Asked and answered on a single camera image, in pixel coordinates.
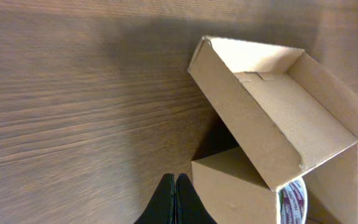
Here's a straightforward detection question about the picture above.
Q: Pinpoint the open cardboard box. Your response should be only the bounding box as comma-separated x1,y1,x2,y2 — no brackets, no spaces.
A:
188,35,358,223

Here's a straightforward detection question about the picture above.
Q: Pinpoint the cream masking tape roll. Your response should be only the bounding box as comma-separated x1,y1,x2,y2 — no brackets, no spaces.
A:
278,177,308,224

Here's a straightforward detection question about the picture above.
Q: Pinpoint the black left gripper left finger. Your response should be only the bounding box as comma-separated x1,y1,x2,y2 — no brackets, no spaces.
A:
134,173,175,224

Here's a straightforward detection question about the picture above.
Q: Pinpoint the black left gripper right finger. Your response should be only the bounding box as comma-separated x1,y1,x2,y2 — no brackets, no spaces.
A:
175,174,217,224

